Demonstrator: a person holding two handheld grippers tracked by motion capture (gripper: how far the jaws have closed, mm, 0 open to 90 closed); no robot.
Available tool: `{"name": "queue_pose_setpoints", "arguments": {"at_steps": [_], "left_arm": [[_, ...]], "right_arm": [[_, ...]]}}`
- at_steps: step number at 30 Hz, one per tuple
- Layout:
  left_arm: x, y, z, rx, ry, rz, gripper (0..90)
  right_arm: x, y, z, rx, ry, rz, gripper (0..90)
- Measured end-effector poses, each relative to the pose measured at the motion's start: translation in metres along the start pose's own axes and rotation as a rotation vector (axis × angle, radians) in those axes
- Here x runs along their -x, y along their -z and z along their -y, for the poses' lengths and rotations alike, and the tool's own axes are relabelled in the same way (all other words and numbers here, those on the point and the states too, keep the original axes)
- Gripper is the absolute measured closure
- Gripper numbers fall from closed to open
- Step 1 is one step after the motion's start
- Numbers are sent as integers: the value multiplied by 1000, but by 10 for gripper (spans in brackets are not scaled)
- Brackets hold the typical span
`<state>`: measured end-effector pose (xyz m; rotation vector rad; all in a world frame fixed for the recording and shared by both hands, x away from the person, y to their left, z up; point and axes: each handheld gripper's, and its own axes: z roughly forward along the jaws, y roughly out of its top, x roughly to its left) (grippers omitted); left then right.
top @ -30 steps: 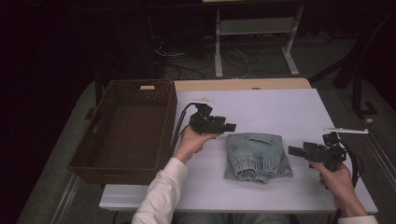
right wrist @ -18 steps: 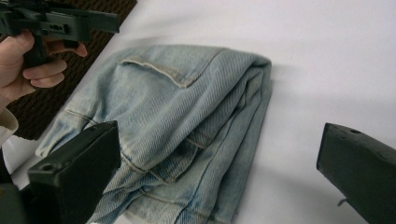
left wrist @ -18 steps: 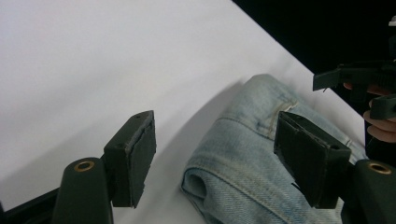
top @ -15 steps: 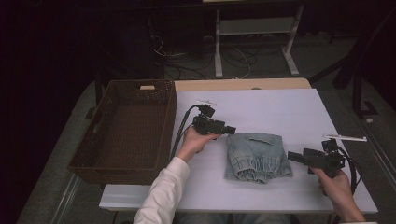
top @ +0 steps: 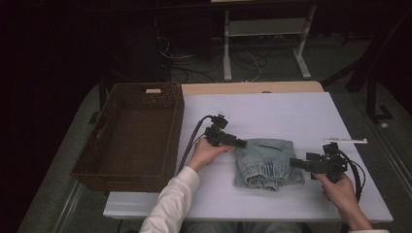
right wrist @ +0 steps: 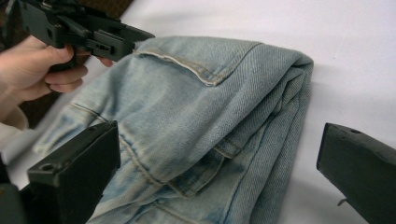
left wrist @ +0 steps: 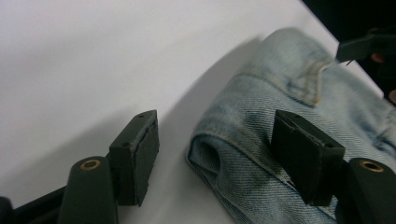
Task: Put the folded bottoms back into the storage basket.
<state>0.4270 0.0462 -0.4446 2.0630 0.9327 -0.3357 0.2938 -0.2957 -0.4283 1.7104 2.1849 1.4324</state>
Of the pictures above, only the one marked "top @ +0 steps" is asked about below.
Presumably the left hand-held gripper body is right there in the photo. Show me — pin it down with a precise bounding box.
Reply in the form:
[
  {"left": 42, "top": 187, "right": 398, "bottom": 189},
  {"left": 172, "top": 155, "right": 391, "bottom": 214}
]
[{"left": 204, "top": 113, "right": 231, "bottom": 148}]

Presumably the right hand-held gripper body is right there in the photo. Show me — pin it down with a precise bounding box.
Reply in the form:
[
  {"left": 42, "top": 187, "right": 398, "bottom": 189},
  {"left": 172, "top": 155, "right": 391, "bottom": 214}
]
[{"left": 310, "top": 138, "right": 368, "bottom": 183}]

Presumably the light blue denim skirt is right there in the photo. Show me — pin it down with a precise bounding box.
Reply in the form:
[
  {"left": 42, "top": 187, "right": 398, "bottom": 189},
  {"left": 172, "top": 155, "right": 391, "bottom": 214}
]
[{"left": 233, "top": 138, "right": 306, "bottom": 192}]

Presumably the brown wicker basket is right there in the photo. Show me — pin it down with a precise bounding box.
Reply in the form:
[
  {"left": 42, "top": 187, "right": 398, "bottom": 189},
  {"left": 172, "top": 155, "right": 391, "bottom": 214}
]
[{"left": 70, "top": 82, "right": 186, "bottom": 194}]

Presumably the person's left hand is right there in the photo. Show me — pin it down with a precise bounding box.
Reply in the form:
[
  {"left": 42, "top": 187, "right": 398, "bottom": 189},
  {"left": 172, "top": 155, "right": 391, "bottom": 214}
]
[{"left": 187, "top": 137, "right": 235, "bottom": 173}]

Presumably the person's right hand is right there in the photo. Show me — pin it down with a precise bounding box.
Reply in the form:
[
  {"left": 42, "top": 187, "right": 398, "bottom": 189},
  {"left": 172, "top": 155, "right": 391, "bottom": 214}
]
[{"left": 312, "top": 173, "right": 359, "bottom": 212}]

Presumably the white board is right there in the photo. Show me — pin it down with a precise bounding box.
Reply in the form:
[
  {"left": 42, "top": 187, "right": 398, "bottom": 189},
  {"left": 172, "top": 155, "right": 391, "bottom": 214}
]
[{"left": 102, "top": 91, "right": 395, "bottom": 223}]

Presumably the person's right leg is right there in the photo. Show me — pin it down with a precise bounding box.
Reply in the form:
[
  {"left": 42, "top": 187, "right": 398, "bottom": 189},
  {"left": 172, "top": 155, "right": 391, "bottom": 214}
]
[{"left": 241, "top": 221, "right": 303, "bottom": 233}]

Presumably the person's leg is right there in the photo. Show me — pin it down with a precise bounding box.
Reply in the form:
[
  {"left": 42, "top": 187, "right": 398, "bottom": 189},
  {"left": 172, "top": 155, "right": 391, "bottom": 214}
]
[
  {"left": 241, "top": 221, "right": 303, "bottom": 233},
  {"left": 182, "top": 220, "right": 238, "bottom": 233}
]

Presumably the person's left leg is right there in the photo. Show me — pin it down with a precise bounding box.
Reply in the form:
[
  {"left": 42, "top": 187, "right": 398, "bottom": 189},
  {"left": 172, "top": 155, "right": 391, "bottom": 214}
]
[{"left": 182, "top": 220, "right": 238, "bottom": 233}]

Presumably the black metal stand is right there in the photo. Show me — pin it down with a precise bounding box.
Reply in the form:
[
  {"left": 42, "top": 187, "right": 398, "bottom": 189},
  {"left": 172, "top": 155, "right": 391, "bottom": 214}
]
[{"left": 320, "top": 9, "right": 412, "bottom": 124}]

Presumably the left hand-held gripper cable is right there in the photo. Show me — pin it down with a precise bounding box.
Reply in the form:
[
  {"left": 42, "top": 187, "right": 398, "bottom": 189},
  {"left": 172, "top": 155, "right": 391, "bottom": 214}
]
[{"left": 176, "top": 115, "right": 216, "bottom": 176}]

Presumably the hand-held gripper cable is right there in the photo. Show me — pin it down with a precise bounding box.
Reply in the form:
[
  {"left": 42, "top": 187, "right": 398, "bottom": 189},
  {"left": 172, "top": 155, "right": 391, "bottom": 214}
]
[
  {"left": 176, "top": 115, "right": 216, "bottom": 176},
  {"left": 336, "top": 149, "right": 367, "bottom": 203}
]

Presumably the right hand-held gripper cable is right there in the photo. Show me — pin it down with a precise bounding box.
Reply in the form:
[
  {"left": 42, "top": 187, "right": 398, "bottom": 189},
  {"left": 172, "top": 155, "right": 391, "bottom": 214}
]
[{"left": 336, "top": 149, "right": 367, "bottom": 203}]

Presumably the tangle of floor cables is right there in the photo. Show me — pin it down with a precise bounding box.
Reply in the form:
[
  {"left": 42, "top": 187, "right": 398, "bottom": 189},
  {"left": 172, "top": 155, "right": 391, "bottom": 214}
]
[{"left": 156, "top": 35, "right": 270, "bottom": 83}]

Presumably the white metal desk frame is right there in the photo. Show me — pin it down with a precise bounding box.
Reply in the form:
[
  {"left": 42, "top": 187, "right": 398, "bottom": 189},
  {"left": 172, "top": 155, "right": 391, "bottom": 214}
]
[{"left": 223, "top": 4, "right": 317, "bottom": 82}]

